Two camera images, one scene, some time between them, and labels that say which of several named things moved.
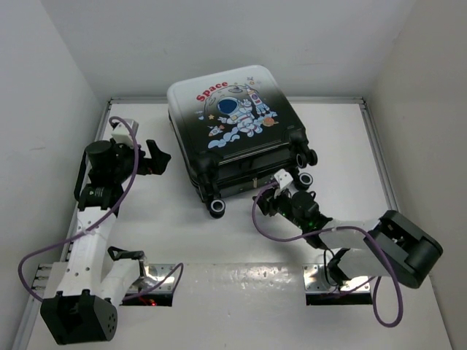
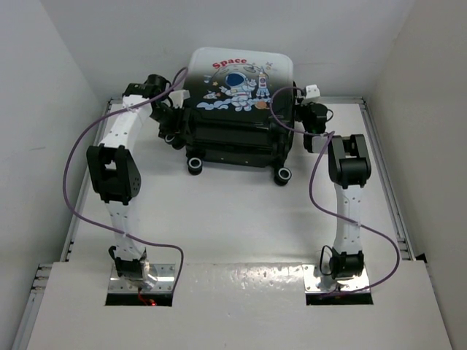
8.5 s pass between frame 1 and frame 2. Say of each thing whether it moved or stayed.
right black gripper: moved
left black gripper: moved
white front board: stayed
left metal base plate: stayed
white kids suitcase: moved
